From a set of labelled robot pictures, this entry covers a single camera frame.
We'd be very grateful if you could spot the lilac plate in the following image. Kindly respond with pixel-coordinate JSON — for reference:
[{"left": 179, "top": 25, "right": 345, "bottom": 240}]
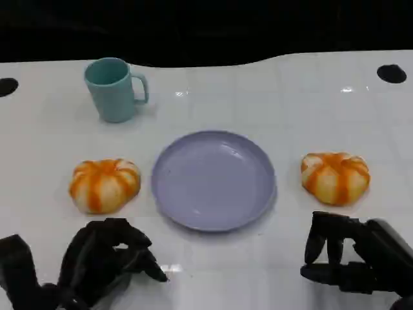
[{"left": 151, "top": 130, "right": 278, "bottom": 233}]

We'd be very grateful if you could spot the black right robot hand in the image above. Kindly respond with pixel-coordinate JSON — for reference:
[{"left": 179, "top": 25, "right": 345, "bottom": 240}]
[{"left": 299, "top": 211, "right": 413, "bottom": 296}]

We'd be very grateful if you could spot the black table grommet hole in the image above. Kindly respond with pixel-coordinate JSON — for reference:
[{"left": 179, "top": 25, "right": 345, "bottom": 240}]
[
  {"left": 0, "top": 77, "right": 19, "bottom": 97},
  {"left": 376, "top": 64, "right": 407, "bottom": 84}
]

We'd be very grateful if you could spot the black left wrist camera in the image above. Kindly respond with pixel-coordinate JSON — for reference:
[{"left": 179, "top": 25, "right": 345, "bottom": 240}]
[{"left": 0, "top": 234, "right": 46, "bottom": 307}]

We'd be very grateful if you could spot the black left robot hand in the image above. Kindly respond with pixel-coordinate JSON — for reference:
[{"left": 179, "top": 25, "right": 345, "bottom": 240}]
[{"left": 57, "top": 218, "right": 169, "bottom": 310}]

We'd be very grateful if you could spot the pale green mug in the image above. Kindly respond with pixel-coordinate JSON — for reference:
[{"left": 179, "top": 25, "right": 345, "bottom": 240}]
[{"left": 84, "top": 57, "right": 150, "bottom": 123}]

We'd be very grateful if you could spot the orange white toy bread roll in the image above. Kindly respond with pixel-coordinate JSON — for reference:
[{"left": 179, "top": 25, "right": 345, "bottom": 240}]
[
  {"left": 300, "top": 151, "right": 371, "bottom": 206},
  {"left": 68, "top": 158, "right": 142, "bottom": 214}
]

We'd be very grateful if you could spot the black backdrop cloth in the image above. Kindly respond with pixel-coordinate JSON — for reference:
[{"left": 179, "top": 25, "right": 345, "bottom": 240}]
[{"left": 0, "top": 0, "right": 413, "bottom": 68}]

